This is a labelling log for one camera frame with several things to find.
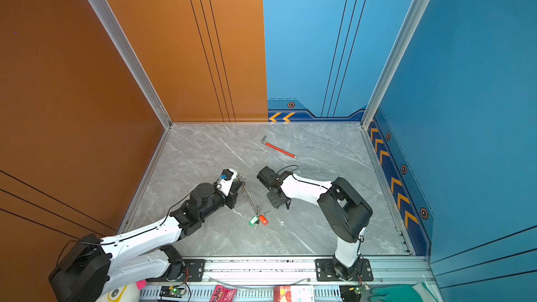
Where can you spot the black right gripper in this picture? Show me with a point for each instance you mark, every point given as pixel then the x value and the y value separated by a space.
pixel 273 203

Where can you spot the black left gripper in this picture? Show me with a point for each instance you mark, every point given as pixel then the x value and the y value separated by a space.
pixel 231 194

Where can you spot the metal keyring with chain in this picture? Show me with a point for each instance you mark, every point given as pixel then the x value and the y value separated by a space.
pixel 249 197

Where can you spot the red key tag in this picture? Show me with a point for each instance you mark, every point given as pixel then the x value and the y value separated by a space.
pixel 263 220

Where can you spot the green key tag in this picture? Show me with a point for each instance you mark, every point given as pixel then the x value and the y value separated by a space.
pixel 254 221

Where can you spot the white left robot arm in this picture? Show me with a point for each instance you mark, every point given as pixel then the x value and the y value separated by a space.
pixel 94 267

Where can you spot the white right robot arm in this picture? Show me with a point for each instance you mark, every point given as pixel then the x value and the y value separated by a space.
pixel 345 210

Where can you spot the pink snack packet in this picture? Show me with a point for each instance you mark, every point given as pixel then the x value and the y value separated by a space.
pixel 223 294

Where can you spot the red white box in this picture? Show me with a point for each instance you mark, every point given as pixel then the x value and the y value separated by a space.
pixel 294 293

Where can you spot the green circuit board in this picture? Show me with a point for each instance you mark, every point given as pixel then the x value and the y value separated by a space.
pixel 172 292

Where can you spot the pink green plush toy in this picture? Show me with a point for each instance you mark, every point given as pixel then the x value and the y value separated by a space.
pixel 128 293

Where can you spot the green cloth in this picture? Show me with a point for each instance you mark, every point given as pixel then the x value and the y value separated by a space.
pixel 395 293

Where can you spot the red handled hex key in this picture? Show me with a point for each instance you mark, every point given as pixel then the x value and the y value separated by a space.
pixel 289 154

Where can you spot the aluminium front rail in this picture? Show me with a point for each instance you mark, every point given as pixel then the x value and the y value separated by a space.
pixel 260 271

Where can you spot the aluminium corner post left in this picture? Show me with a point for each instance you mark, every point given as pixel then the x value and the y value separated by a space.
pixel 116 34

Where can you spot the aluminium corner post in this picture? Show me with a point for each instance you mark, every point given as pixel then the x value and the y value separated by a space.
pixel 116 34
pixel 402 41

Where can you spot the aluminium corner post right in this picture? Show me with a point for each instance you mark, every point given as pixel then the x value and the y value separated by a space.
pixel 402 41

